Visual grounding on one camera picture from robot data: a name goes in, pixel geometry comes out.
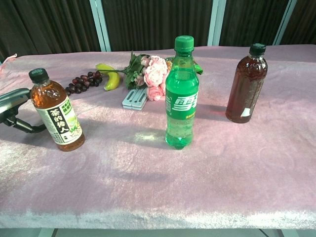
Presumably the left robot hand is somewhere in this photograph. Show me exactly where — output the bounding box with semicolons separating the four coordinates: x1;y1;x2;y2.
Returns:
0;88;46;134

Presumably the amber tea bottle with label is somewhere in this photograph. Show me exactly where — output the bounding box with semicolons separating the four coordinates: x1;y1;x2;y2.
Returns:
28;68;86;152

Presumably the purple grape bunch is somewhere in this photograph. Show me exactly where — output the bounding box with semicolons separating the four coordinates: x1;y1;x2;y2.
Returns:
64;71;103;96

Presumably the dark brown curtain panel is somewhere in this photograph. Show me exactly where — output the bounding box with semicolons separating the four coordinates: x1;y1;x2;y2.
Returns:
0;0;102;62
102;0;213;52
219;0;289;46
282;0;316;45

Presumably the yellow green banana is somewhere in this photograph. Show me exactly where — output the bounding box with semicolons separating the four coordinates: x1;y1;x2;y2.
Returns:
95;63;120;91

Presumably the grey plastic clip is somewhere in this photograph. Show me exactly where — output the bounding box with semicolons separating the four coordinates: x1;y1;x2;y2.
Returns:
122;88;149;111

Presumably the pink flower bouquet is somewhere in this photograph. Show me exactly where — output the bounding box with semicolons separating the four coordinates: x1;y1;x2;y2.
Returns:
100;51;173;102

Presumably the pink fleece table cloth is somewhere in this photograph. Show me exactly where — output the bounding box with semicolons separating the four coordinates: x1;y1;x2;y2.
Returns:
0;43;316;230

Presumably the green soda bottle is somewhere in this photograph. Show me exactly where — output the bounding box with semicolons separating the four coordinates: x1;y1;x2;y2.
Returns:
164;36;199;150

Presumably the dark red drink bottle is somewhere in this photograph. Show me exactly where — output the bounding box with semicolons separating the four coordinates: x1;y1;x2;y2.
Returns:
225;43;269;123

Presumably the pale blue frame post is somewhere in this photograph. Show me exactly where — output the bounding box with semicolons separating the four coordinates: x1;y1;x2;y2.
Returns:
207;0;227;46
89;0;112;52
273;0;298;45

